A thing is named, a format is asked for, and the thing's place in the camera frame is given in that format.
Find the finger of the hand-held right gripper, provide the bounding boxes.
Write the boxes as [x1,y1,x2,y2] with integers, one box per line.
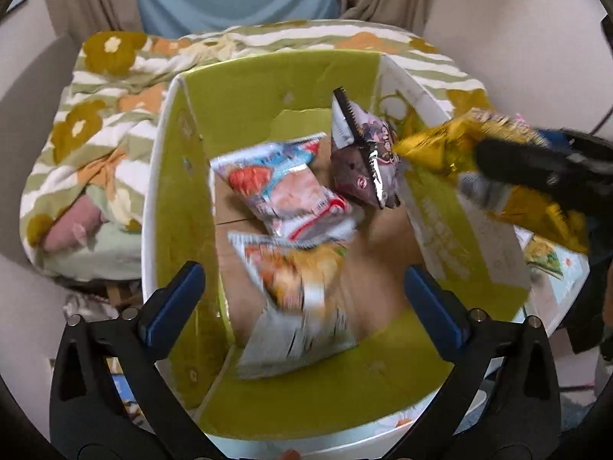
[536,127,582,151]
[474,136,573,192]

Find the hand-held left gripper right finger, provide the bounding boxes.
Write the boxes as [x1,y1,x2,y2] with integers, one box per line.
[388,264,562,460]

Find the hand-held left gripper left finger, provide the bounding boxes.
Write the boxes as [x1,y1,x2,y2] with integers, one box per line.
[49,261,226,460]

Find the yellow snack bag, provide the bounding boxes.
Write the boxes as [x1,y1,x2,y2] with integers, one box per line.
[393,108,590,255]

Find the green-lined cardboard box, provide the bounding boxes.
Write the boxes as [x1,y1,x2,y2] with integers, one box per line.
[141,50,533,452]

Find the orange white snack bag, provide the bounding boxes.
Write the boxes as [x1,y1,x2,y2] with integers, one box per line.
[227,232,357,379]

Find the pink plush toy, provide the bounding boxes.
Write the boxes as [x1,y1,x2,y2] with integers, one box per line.
[43,196,108,252]

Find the daisy print cloth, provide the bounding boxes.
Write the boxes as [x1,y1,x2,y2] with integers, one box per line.
[515,227,592,336]

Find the brown snack bag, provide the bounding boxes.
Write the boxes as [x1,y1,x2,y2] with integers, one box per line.
[330,87,408,210]

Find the red blue white snack bag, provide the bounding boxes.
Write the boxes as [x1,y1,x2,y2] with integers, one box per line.
[210,133,357,250]

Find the floral striped blanket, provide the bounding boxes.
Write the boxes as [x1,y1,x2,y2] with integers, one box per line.
[19,19,494,279]

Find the grey bed headboard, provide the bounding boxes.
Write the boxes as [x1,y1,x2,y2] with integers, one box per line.
[0,33,87,120]

